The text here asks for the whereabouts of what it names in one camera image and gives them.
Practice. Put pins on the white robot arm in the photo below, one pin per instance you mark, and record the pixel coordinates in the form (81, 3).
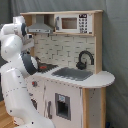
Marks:
(19, 65)

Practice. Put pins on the wooden toy kitchen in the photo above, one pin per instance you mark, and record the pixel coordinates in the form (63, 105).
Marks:
(85, 88)

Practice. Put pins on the black toy faucet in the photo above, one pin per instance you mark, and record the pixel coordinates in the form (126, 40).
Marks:
(82, 63)

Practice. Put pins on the black stovetop red burners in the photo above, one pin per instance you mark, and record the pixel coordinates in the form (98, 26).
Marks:
(44, 67)

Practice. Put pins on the red stove knob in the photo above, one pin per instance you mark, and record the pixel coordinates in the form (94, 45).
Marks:
(34, 83)

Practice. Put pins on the ice dispenser panel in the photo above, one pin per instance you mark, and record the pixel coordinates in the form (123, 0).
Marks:
(63, 108)

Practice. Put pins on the toy microwave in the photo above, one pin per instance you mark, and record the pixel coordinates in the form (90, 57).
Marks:
(73, 23)

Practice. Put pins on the grey range hood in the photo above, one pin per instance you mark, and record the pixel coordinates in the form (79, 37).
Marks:
(40, 25)

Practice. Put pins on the oven door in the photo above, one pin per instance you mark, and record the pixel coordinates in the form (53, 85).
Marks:
(34, 103)

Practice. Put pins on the grey cabinet door handle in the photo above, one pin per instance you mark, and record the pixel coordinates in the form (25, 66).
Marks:
(49, 110)

